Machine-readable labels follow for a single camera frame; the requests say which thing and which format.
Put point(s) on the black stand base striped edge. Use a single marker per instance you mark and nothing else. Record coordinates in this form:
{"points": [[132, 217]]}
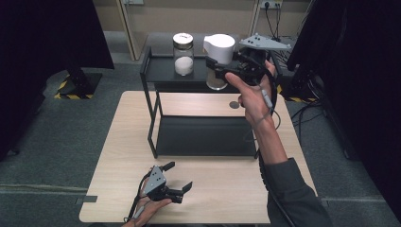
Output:
{"points": [[78, 83]]}

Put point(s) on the person's left hand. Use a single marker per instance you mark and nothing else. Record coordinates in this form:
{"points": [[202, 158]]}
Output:
{"points": [[148, 209]]}

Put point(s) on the black metal rack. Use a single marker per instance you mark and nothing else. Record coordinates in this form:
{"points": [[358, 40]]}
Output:
{"points": [[205, 135]]}

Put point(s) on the person's right hand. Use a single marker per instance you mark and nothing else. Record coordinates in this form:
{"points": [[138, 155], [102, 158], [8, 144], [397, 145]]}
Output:
{"points": [[255, 101]]}

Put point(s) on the white wall socket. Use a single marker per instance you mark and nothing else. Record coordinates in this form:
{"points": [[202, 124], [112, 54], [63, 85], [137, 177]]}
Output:
{"points": [[271, 3]]}

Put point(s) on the round grey table grommet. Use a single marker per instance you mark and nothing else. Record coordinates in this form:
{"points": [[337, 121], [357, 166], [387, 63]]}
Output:
{"points": [[234, 104]]}

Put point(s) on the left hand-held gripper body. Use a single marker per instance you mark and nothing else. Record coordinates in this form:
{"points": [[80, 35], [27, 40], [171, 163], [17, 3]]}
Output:
{"points": [[156, 181]]}

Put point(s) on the glass jar with metal lid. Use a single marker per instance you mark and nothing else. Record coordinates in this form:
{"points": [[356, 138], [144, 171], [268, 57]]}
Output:
{"points": [[183, 67]]}

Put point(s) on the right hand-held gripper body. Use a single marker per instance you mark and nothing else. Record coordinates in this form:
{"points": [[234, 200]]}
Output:
{"points": [[252, 67]]}

